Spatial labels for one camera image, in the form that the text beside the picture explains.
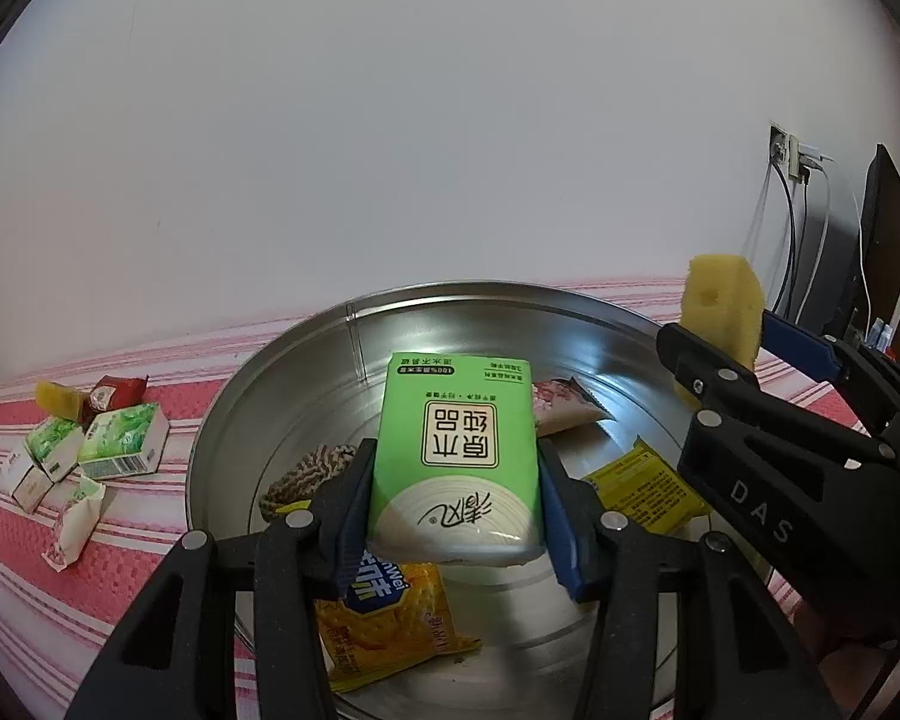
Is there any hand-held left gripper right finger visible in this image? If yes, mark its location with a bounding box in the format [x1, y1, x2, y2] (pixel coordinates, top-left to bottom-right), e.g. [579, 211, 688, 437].
[536, 441, 845, 720]

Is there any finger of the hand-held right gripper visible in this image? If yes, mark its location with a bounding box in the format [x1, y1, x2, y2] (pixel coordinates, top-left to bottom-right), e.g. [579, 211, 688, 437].
[656, 322, 766, 428]
[761, 310, 900, 436]

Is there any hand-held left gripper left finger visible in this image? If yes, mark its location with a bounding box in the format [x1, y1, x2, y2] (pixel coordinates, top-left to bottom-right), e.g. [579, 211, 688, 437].
[67, 439, 380, 720]

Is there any large yellow sponge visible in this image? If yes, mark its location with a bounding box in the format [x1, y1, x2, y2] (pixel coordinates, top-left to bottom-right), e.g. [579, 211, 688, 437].
[675, 255, 766, 406]

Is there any bright yellow snack packet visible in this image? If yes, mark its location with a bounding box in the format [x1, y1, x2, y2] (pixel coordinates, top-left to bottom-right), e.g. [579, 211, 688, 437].
[581, 436, 713, 537]

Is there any yellow cracker packet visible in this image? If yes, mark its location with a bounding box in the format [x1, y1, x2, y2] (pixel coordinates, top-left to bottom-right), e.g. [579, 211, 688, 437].
[315, 551, 485, 695]

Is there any pink white snack packet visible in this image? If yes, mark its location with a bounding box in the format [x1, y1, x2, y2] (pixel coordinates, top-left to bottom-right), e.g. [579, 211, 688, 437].
[529, 376, 616, 437]

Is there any light green tissue pack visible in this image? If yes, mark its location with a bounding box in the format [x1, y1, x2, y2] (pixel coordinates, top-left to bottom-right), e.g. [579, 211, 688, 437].
[366, 352, 547, 567]

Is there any large metal bowl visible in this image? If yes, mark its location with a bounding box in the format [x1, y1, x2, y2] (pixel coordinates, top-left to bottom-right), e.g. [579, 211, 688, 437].
[184, 281, 900, 720]

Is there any red sauce packet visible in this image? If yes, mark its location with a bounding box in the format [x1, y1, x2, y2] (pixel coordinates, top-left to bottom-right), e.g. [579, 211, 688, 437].
[82, 375, 151, 421]

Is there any small yellow sponge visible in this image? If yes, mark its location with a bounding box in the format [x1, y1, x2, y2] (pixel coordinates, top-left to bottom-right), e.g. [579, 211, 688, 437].
[34, 381, 91, 421]

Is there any black monitor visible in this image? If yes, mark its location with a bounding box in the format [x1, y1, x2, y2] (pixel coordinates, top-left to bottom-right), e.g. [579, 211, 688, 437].
[825, 144, 900, 346]

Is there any white plug adapter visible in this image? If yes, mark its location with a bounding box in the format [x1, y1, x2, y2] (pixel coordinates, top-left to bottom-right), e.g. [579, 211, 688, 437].
[791, 139, 835, 182]

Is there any white leaf-print tissue pack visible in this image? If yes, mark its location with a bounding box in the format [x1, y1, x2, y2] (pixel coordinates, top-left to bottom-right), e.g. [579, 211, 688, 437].
[77, 403, 171, 482]
[24, 418, 83, 482]

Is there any white candy packet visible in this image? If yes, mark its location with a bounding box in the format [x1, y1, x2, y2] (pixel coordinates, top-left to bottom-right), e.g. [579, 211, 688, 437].
[41, 476, 107, 575]

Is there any small white packet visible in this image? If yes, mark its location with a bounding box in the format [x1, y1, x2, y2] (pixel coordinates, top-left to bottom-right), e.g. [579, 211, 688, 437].
[1, 450, 55, 515]

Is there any pink striped cloth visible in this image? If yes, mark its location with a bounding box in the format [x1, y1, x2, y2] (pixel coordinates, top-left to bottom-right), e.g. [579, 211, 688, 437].
[0, 277, 900, 720]

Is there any black cable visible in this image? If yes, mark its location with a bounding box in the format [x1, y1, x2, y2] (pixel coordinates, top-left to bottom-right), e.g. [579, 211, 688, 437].
[776, 161, 801, 314]

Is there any grey cable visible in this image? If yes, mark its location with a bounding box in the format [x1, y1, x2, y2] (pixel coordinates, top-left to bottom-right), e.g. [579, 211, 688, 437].
[795, 165, 835, 321]

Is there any thin white cable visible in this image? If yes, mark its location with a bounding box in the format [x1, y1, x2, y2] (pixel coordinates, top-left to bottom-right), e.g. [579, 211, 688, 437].
[847, 172, 872, 332]

